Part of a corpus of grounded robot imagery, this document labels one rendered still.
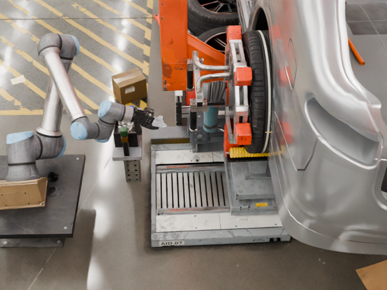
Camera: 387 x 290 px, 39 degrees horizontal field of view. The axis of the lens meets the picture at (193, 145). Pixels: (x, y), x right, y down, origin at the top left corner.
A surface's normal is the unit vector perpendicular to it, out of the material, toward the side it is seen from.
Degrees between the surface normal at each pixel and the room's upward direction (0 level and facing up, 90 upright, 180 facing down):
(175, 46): 90
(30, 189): 90
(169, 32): 90
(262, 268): 0
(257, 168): 90
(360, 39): 2
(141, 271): 0
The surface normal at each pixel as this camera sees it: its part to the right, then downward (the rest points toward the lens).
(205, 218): 0.00, -0.70
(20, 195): 0.10, 0.71
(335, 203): -0.46, 0.64
